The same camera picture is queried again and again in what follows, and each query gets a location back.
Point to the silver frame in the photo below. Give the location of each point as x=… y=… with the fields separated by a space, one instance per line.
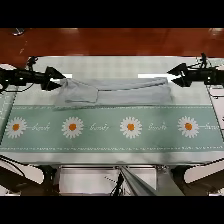
x=143 y=181

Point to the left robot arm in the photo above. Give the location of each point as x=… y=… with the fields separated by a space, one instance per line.
x=16 y=76

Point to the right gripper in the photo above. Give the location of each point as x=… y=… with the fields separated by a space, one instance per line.
x=196 y=75

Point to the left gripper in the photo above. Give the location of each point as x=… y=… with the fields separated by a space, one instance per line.
x=38 y=78

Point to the light grey shirt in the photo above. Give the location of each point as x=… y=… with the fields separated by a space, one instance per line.
x=126 y=93

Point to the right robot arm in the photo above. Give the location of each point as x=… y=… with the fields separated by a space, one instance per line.
x=215 y=75

